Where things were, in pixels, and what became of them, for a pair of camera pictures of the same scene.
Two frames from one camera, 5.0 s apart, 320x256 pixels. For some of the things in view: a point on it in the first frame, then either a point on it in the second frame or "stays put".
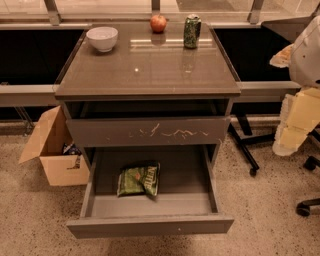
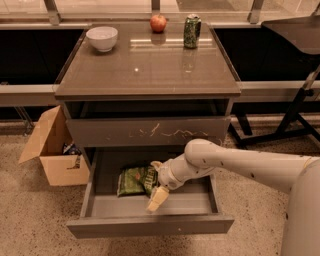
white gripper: (307, 60) → (165, 175)
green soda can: (192, 30) stays put
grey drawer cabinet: (163, 84) stays put
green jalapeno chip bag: (139, 180) stays put
